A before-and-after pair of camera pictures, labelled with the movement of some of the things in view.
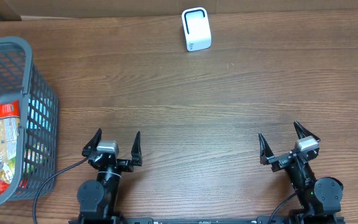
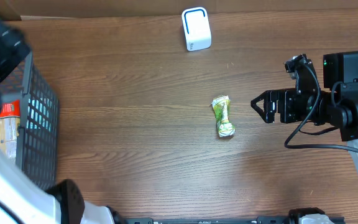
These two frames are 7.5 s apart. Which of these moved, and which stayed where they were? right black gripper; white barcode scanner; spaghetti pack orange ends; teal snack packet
Moved: right black gripper
Stayed: teal snack packet; white barcode scanner; spaghetti pack orange ends
